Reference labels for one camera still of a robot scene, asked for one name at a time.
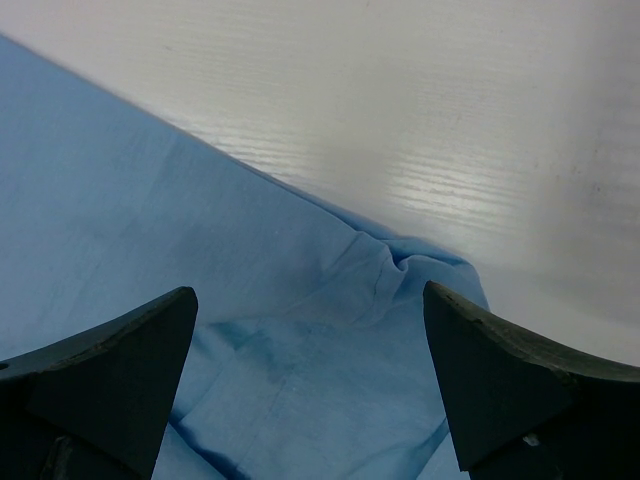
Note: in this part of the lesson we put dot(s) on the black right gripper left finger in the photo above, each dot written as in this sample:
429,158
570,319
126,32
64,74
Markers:
96,404

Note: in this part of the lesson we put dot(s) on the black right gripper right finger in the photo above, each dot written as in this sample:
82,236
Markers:
522,406

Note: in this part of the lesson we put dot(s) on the light blue long sleeve shirt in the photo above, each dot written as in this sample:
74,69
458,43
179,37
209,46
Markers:
309,359

